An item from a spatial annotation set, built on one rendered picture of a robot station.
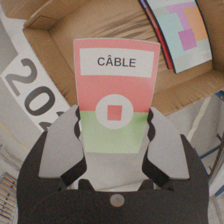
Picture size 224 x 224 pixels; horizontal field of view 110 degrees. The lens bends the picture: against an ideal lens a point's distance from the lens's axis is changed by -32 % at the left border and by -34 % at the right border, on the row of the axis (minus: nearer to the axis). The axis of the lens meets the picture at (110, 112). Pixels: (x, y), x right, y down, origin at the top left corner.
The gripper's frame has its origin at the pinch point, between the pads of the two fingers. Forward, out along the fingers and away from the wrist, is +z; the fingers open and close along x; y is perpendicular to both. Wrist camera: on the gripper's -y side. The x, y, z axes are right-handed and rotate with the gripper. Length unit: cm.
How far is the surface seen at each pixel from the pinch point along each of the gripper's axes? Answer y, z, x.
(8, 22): -17.9, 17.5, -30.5
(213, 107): 47, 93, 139
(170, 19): -13.5, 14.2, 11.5
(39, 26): -11.4, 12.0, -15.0
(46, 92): 1.3, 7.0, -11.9
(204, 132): 93, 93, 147
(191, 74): -1.6, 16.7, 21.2
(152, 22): -12.0, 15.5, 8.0
